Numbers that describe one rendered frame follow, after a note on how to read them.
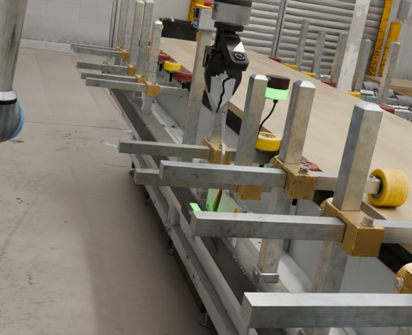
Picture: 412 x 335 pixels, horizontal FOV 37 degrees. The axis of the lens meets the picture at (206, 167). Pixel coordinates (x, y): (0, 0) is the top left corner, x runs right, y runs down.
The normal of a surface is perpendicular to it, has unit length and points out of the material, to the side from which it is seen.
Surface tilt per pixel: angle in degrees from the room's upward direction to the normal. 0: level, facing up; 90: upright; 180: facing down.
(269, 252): 90
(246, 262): 0
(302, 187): 90
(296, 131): 90
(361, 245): 90
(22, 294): 0
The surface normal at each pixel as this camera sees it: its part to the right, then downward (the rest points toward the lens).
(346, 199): 0.26, 0.32
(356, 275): -0.95, -0.07
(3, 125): 0.83, 0.40
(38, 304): 0.15, -0.95
